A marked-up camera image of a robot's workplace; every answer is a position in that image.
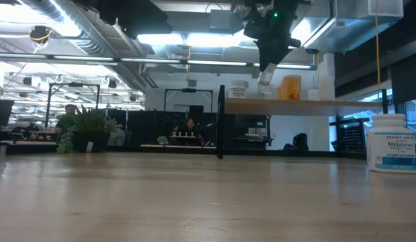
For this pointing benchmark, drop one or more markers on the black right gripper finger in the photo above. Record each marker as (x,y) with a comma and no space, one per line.
(281,52)
(266,55)

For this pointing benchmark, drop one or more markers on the clear vial with white cap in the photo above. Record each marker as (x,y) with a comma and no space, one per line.
(266,76)

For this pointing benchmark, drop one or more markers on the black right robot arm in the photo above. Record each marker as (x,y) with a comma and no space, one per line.
(295,5)

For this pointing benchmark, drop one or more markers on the wooden shelf with black posts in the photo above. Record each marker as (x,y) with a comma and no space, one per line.
(295,107)

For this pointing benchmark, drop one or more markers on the long ceiling light bar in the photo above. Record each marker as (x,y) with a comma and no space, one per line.
(83,58)
(228,63)

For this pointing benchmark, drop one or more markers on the black office chair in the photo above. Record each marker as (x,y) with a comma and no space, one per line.
(298,142)

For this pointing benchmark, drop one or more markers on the person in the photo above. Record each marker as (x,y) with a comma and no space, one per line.
(190,129)
(69,116)

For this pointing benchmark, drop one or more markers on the black perforated metal panel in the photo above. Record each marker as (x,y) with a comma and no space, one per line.
(353,134)

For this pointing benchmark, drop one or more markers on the light wooden background table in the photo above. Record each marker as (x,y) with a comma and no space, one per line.
(177,146)

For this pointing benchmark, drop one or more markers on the small potted green plant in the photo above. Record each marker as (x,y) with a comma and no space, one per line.
(162,140)

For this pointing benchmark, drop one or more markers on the black partition panel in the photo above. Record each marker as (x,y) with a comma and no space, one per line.
(140,127)

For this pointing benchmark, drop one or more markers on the potted green succulent plant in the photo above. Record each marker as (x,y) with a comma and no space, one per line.
(90,131)

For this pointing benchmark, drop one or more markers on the round black ceiling device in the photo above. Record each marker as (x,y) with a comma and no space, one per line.
(40,33)

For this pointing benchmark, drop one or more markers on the black monitor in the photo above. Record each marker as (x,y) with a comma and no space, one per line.
(1,112)

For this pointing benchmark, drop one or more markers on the rectangular metal air duct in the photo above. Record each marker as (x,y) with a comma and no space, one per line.
(362,30)

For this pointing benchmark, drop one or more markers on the silver ribbed ventilation duct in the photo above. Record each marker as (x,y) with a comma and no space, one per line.
(93,37)

